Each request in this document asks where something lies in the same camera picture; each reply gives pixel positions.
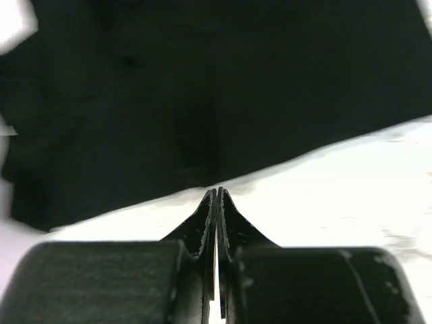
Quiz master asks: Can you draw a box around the black t shirt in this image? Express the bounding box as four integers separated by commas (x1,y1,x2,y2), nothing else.
1,1,431,232

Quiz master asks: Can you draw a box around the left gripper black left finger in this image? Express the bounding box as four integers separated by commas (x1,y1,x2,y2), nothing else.
1,190,217,324

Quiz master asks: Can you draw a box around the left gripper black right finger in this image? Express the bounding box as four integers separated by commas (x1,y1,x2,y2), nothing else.
216,188,424,324

